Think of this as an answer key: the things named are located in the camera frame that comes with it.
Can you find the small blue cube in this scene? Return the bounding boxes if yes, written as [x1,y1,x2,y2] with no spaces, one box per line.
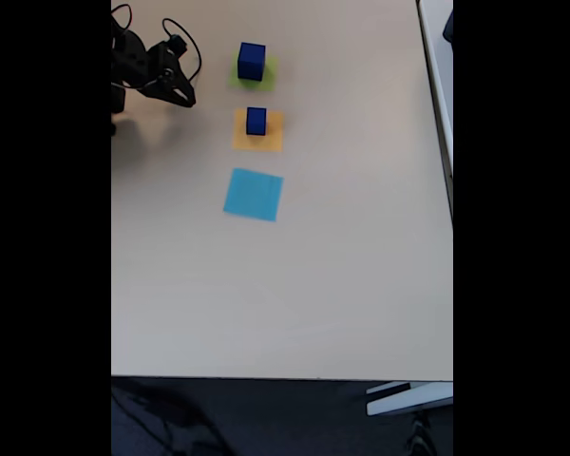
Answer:
[245,106,269,137]

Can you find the green paper square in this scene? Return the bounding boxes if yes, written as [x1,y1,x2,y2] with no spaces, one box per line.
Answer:
[227,50,279,92]

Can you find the orange paper square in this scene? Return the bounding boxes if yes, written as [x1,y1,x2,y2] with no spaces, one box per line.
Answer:
[232,106,285,154]

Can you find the light blue paper square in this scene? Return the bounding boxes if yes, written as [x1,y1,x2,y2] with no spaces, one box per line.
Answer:
[222,166,285,223]

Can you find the large blue cube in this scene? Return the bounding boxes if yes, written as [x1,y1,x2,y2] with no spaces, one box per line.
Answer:
[237,41,268,83]

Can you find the white side table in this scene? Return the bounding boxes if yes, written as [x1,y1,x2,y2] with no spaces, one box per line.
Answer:
[415,0,454,224]

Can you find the white table leg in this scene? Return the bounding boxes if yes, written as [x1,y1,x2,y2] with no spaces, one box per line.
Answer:
[365,381,454,418]

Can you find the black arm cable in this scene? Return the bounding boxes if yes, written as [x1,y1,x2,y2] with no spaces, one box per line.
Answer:
[110,3,134,34]

